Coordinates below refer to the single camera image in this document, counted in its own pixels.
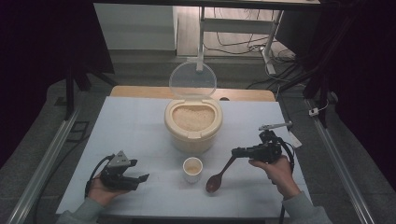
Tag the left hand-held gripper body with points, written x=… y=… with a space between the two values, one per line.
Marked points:
x=116 y=182

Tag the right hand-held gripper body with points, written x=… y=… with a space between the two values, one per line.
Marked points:
x=266 y=152

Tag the brown wooden spoon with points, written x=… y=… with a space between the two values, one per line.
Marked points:
x=214 y=183

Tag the beige rice container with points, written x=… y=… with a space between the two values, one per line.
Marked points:
x=193 y=138

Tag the white cup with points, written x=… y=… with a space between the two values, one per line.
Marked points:
x=192 y=178

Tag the white rice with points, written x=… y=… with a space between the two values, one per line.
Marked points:
x=193 y=118

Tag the person's left hand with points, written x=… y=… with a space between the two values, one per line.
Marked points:
x=104 y=194

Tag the person's right hand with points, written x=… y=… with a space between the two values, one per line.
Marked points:
x=280 y=175

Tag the white table cover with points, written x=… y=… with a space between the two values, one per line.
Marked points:
x=134 y=130

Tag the white paper tag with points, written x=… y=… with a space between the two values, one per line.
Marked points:
x=297 y=141

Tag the small white adapter box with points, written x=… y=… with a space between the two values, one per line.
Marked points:
x=313 y=111

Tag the wooden table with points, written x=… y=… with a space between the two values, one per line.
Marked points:
x=140 y=91

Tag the clear container lid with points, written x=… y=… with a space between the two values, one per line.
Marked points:
x=192 y=79

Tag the black metal stand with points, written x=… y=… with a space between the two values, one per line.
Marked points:
x=70 y=93
x=322 y=84

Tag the white cabinet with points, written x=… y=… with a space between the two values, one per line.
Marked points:
x=134 y=28

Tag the black floor frame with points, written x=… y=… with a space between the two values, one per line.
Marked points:
x=79 y=132

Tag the aluminium rail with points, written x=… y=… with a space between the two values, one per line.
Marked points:
x=46 y=165
x=339 y=165

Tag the white desk frame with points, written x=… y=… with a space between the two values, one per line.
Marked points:
x=236 y=26

